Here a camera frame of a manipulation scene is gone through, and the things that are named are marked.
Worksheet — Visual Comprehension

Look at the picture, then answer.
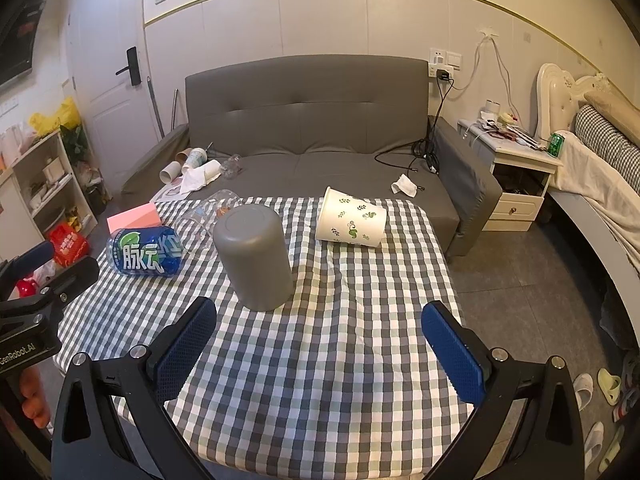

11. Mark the checked tablecloth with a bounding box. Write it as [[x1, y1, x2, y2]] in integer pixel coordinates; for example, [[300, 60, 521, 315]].
[[55, 195, 474, 480]]

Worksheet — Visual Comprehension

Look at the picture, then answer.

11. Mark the clear plastic cup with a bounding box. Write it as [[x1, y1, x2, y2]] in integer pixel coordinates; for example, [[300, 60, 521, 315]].
[[172, 189, 244, 257]]

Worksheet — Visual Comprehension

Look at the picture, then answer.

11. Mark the printed paper sheet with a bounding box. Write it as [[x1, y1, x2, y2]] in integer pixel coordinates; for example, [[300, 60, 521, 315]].
[[150, 184, 194, 205]]

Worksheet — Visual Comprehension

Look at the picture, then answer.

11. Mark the yellow-green slipper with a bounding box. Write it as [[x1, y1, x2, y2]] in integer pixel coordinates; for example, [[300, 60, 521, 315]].
[[597, 368, 622, 406]]

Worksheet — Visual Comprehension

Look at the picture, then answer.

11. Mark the broom handle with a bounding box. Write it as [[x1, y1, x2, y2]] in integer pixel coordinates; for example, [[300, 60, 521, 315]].
[[146, 76, 166, 142]]

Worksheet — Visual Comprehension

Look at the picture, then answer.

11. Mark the white cable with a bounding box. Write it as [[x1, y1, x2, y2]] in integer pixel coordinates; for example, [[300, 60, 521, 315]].
[[462, 34, 519, 137]]

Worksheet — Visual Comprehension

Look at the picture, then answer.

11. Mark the beige pillow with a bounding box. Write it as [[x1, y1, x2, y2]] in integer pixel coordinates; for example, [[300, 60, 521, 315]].
[[582, 89, 640, 137]]

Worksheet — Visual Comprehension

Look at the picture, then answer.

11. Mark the red plastic bag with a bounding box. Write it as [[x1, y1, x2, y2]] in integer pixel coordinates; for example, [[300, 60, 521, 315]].
[[46, 223, 92, 269]]

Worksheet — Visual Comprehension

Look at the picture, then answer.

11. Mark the blue label drink bottle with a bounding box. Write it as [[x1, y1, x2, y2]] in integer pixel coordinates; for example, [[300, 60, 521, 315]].
[[106, 225, 189, 278]]

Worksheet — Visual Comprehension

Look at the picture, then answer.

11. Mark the crumpled white tissue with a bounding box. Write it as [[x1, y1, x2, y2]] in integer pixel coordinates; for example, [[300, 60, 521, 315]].
[[390, 174, 419, 199]]

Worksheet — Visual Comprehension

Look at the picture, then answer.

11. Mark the lidded white drink cup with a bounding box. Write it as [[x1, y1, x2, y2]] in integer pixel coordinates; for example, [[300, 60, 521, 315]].
[[181, 147, 209, 175]]

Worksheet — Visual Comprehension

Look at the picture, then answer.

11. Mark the checked quilt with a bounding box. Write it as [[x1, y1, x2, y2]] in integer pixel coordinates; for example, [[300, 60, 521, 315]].
[[572, 104, 640, 202]]

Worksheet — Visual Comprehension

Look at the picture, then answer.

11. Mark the leaf print paper cup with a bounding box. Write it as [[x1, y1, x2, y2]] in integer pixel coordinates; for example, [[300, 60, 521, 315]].
[[315, 186, 389, 250]]

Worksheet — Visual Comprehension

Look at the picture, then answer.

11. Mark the person's left hand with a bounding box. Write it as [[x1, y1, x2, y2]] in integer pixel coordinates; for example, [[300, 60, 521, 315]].
[[20, 366, 53, 431]]

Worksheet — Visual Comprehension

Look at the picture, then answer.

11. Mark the white nightstand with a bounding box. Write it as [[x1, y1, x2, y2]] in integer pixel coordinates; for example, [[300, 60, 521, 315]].
[[457, 118, 564, 234]]

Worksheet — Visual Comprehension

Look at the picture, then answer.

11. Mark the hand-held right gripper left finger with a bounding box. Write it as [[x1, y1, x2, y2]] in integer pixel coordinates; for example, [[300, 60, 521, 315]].
[[51, 296, 218, 480]]

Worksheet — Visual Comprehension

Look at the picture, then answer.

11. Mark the grey plastic cup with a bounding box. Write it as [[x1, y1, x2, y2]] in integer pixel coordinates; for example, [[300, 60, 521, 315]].
[[213, 204, 295, 311]]

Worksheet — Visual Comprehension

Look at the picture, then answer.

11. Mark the white wall socket panel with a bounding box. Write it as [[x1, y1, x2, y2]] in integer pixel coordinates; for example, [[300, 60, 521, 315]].
[[428, 48, 464, 79]]

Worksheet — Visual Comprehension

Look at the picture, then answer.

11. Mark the black cable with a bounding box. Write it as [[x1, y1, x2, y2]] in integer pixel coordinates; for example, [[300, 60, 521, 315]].
[[374, 77, 454, 191]]

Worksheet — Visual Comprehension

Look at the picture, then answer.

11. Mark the white slipper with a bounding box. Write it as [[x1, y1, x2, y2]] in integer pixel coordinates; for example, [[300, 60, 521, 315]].
[[572, 373, 595, 411], [583, 422, 605, 471]]

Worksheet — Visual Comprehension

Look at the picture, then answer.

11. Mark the yellow plastic bag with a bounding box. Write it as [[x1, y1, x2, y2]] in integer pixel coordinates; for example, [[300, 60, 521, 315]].
[[28, 97, 82, 137]]

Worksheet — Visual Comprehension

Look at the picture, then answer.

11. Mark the black television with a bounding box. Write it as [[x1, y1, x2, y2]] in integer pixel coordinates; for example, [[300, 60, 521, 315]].
[[0, 0, 57, 87]]

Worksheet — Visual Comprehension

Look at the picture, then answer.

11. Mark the cream bed headboard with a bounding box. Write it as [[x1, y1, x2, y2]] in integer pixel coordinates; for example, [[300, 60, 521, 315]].
[[535, 63, 611, 144]]

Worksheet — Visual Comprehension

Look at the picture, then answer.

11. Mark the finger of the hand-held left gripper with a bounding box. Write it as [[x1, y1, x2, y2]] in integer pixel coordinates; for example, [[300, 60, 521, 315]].
[[0, 256, 101, 319], [0, 240, 55, 286]]

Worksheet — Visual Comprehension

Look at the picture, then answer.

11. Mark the white blanket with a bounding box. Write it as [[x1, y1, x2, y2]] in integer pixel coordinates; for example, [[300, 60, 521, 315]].
[[554, 130, 640, 277]]

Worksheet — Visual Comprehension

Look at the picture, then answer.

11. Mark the white shelf unit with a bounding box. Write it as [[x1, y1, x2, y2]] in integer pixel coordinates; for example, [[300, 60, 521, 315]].
[[0, 130, 99, 257]]

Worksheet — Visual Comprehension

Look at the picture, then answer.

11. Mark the white cloth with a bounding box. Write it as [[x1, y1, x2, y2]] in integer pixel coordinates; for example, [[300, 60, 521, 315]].
[[174, 166, 212, 197]]

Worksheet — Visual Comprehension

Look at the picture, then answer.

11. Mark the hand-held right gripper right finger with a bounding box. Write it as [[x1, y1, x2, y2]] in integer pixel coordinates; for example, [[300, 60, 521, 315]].
[[420, 301, 586, 480]]

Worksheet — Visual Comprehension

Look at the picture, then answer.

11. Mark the pink box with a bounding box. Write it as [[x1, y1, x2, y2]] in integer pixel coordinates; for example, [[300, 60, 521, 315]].
[[106, 203, 164, 236]]

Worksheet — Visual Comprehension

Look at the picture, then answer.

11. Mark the white door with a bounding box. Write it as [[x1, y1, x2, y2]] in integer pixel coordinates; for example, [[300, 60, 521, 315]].
[[65, 0, 167, 197]]

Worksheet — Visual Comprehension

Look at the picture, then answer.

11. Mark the grey sofa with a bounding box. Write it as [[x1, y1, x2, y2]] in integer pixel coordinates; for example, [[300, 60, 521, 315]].
[[121, 55, 503, 262]]

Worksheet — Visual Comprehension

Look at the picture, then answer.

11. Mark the grey bed frame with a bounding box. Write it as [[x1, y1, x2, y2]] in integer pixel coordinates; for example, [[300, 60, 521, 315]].
[[547, 180, 640, 352]]

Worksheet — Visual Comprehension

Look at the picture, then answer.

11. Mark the black door lock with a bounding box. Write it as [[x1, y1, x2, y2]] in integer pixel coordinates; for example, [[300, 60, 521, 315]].
[[115, 46, 141, 86]]

